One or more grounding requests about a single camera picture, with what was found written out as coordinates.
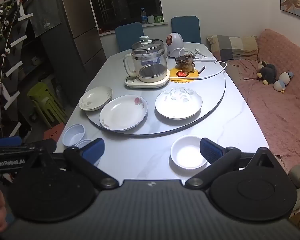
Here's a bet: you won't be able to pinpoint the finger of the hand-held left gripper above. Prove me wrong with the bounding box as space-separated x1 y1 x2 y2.
0 137 22 147
21 139 57 153

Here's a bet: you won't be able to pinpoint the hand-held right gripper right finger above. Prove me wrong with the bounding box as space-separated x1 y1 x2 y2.
185 137 278 188

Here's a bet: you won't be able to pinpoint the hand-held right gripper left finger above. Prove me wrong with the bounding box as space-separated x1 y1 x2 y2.
27 138 119 189

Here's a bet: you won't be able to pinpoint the shallow white bowl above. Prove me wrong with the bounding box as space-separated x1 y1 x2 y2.
170 135 210 169

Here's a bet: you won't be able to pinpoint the stack of plates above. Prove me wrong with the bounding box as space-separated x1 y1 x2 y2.
99 95 149 132

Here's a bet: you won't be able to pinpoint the small beige leaf plate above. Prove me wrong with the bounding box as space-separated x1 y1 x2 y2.
78 86 113 112

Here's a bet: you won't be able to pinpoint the white leaf pattern plate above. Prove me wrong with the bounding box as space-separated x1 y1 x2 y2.
155 88 203 120

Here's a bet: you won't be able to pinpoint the orange box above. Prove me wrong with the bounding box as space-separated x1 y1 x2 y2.
44 129 65 140

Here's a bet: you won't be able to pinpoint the small deep white bowl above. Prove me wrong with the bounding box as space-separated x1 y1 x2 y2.
62 124 86 147
75 139 102 167

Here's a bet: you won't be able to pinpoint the stacked green stools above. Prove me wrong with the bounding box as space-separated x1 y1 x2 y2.
27 82 68 128

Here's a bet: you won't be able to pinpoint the grey round turntable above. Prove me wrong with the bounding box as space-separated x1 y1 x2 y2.
84 42 227 136

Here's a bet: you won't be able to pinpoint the yellow sunflower mat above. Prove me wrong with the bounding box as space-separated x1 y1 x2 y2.
169 66 198 83

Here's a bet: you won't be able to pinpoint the pink sofa blanket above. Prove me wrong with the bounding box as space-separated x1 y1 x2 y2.
225 28 300 173

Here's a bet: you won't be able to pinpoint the white kettle base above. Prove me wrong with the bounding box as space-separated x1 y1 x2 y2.
124 69 171 89

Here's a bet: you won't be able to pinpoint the brown animal figurine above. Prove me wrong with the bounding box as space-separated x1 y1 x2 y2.
175 53 196 73

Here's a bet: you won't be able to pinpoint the white power strip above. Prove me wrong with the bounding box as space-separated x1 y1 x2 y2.
193 56 217 62

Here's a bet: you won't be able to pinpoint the black plush toy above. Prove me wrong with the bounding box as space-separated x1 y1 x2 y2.
256 60 277 86

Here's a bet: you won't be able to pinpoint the blue white penguin plush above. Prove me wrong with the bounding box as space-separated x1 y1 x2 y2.
273 72 294 94

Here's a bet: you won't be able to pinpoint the plaid pillow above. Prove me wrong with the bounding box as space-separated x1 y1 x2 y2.
206 34 259 62

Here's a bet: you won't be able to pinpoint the white round appliance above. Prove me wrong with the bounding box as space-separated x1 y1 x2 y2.
165 32 185 58

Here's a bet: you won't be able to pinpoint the glass electric kettle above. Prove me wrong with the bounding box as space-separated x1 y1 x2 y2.
123 35 168 83

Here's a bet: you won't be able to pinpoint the blue dining chair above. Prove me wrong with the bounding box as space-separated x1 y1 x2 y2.
171 16 202 44
114 22 145 53

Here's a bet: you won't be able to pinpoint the white ladder shelf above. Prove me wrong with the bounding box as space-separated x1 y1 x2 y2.
0 0 34 138

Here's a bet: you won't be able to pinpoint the brown refrigerator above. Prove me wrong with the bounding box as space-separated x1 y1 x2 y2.
52 0 108 108

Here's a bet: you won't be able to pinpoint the dark window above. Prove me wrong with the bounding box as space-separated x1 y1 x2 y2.
86 0 163 29

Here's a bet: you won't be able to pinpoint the white power cable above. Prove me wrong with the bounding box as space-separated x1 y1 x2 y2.
175 47 227 80

